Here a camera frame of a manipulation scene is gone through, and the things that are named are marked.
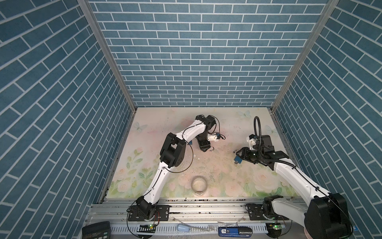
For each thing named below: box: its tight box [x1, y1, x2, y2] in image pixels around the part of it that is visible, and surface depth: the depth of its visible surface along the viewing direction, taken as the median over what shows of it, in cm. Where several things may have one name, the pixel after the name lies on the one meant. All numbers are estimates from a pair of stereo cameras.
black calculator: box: [81, 221, 111, 239], surface depth 68 cm
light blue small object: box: [176, 224, 191, 233], surface depth 70 cm
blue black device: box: [218, 226, 253, 238], surface depth 68 cm
